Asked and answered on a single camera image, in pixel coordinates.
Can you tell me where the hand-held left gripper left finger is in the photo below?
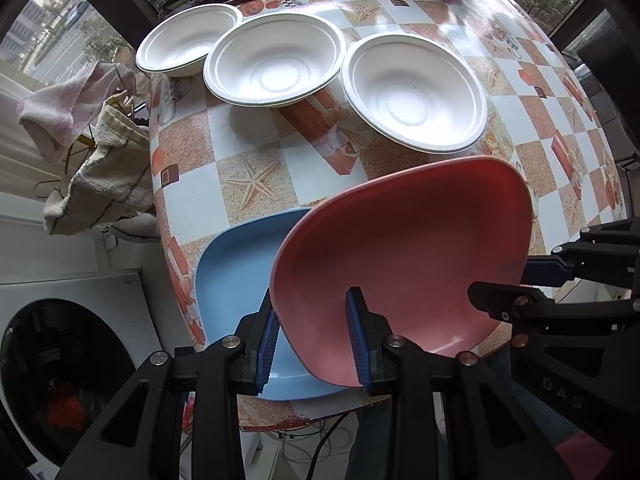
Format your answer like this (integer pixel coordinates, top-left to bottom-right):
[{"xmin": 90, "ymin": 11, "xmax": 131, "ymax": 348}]
[{"xmin": 55, "ymin": 291, "xmax": 281, "ymax": 480}]

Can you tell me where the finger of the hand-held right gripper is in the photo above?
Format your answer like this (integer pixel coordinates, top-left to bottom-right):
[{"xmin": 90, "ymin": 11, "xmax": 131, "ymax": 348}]
[
  {"xmin": 467, "ymin": 281, "xmax": 640, "ymax": 352},
  {"xmin": 520, "ymin": 219, "xmax": 640, "ymax": 292}
]

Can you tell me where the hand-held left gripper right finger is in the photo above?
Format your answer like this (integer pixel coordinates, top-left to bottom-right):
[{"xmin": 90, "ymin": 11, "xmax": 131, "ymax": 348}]
[{"xmin": 345, "ymin": 287, "xmax": 576, "ymax": 480}]

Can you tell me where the blue plate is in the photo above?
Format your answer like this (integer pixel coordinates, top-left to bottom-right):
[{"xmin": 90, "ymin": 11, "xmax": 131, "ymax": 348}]
[{"xmin": 194, "ymin": 207, "xmax": 351, "ymax": 402}]

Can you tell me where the pink plate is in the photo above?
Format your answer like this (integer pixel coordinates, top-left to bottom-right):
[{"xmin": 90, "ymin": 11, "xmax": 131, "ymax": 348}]
[{"xmin": 269, "ymin": 156, "xmax": 534, "ymax": 390}]

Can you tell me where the white paper bowl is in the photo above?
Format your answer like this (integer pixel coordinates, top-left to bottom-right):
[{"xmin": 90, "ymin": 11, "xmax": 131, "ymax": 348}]
[
  {"xmin": 135, "ymin": 4, "xmax": 244, "ymax": 78},
  {"xmin": 341, "ymin": 34, "xmax": 490, "ymax": 155},
  {"xmin": 202, "ymin": 12, "xmax": 348, "ymax": 108}
]

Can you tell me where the checkered printed tablecloth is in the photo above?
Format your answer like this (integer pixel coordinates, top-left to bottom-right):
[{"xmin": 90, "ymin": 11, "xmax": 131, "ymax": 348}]
[{"xmin": 147, "ymin": 0, "xmax": 631, "ymax": 431}]

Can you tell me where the white washing machine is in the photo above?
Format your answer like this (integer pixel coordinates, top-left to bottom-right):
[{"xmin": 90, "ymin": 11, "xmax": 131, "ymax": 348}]
[{"xmin": 0, "ymin": 270, "xmax": 206, "ymax": 480}]

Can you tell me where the beige towel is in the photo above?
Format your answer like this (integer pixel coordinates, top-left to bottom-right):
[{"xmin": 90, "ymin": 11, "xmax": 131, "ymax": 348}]
[{"xmin": 42, "ymin": 102, "xmax": 156, "ymax": 236}]

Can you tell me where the pink towel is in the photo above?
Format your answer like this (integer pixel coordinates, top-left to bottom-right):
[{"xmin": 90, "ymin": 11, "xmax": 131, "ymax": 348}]
[{"xmin": 16, "ymin": 61, "xmax": 138, "ymax": 162}]

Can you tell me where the black cable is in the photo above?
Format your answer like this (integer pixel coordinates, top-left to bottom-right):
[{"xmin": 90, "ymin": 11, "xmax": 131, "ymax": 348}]
[{"xmin": 310, "ymin": 410, "xmax": 353, "ymax": 480}]

